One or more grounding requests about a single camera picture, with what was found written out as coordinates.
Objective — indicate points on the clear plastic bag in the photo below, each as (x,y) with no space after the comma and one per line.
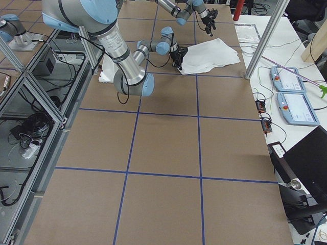
(247,33)

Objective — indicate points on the white long-sleeve printed shirt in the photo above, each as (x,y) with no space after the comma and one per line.
(205,56)

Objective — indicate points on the upper blue teach pendant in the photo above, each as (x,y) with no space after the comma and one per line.
(286,81)

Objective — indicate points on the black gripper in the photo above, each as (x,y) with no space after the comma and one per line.
(206,19)
(176,55)

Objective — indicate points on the wooden beam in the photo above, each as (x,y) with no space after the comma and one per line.
(314,11)

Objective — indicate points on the grey aluminium frame post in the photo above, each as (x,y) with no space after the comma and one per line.
(268,32)

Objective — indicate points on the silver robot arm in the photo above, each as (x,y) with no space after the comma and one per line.
(183,15)
(100,20)

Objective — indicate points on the orange black circuit board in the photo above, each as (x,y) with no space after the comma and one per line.
(261,106)

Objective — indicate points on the third grey robot base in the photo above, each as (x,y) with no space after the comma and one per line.
(14,33)

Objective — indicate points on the lower blue teach pendant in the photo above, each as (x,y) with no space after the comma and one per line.
(296,109)

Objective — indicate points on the purple grabber stick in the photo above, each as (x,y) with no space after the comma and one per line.
(321,87)

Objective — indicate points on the black monitor stand base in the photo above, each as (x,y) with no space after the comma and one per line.
(302,211)

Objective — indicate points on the red cylinder post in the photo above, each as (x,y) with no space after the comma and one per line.
(238,10)

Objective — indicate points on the blue teach pendant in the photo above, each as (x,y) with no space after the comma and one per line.
(286,81)
(296,109)

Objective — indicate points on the black laptop computer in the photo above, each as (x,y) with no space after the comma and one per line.
(306,161)

